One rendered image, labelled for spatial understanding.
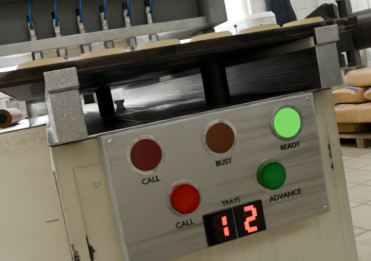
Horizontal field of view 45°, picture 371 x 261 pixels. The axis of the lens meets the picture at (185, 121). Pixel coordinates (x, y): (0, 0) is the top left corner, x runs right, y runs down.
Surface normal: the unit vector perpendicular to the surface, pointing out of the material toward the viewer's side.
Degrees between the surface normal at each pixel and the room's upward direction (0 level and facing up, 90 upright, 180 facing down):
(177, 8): 90
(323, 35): 90
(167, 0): 90
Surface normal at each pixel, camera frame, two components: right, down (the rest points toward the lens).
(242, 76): -0.94, 0.20
